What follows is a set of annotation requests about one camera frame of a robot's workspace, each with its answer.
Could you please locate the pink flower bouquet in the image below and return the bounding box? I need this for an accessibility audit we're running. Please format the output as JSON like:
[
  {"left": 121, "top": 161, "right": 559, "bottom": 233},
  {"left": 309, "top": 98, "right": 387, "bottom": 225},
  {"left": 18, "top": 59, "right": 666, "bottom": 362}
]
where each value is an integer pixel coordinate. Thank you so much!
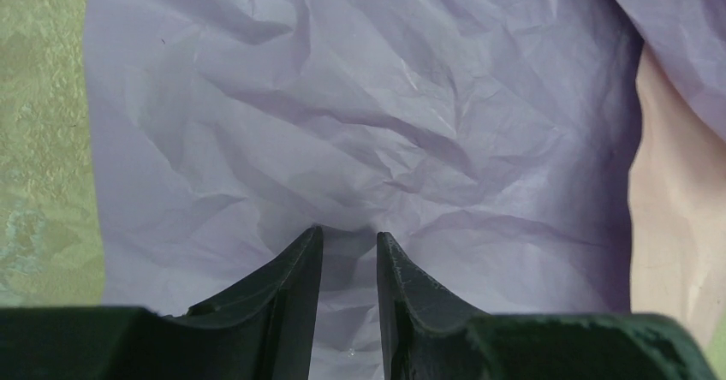
[{"left": 83, "top": 0, "right": 725, "bottom": 379}]

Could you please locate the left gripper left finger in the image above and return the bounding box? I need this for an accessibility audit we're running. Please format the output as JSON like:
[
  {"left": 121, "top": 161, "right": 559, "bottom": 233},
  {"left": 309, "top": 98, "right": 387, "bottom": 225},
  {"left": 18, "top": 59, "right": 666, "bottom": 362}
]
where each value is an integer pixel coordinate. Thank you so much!
[{"left": 1, "top": 227, "right": 324, "bottom": 379}]

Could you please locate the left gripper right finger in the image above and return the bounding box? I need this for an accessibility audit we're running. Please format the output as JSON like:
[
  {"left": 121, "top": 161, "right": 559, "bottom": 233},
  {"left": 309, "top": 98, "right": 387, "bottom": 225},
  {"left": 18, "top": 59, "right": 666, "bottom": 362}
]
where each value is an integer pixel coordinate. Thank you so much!
[{"left": 377, "top": 232, "right": 715, "bottom": 380}]

